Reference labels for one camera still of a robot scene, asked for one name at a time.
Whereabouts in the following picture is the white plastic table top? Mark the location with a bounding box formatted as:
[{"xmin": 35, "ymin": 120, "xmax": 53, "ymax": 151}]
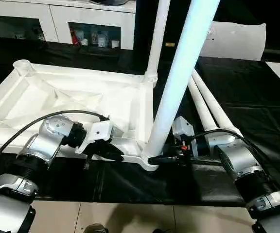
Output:
[{"xmin": 0, "ymin": 59, "xmax": 159, "ymax": 172}]

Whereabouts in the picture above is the white cabinet with glass doors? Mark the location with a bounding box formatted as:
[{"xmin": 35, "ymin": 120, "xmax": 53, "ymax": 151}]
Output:
[{"xmin": 0, "ymin": 0, "xmax": 137, "ymax": 50}]

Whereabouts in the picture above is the white plastic bag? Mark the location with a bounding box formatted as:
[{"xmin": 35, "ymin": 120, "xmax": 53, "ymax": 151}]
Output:
[{"xmin": 198, "ymin": 21, "xmax": 267, "ymax": 62}]

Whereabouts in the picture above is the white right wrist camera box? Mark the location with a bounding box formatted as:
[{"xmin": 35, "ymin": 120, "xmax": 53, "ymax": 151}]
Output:
[{"xmin": 172, "ymin": 116, "xmax": 195, "ymax": 142}]

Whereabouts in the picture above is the white plastic table leg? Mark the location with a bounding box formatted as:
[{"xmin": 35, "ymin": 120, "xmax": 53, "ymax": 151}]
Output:
[
  {"xmin": 187, "ymin": 78, "xmax": 219, "ymax": 133},
  {"xmin": 144, "ymin": 0, "xmax": 171, "ymax": 81},
  {"xmin": 142, "ymin": 0, "xmax": 221, "ymax": 162},
  {"xmin": 192, "ymin": 69, "xmax": 244, "ymax": 137}
]

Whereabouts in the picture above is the black work mat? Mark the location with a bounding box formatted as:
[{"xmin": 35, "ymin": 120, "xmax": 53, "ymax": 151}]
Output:
[{"xmin": 0, "ymin": 38, "xmax": 280, "ymax": 208}]

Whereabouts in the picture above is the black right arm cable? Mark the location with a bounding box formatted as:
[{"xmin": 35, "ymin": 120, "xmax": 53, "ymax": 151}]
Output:
[{"xmin": 183, "ymin": 128, "xmax": 273, "ymax": 171}]

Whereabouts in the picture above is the dark grey robot body part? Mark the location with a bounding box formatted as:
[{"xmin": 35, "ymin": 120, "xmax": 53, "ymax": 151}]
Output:
[{"xmin": 84, "ymin": 223, "xmax": 109, "ymax": 233}]

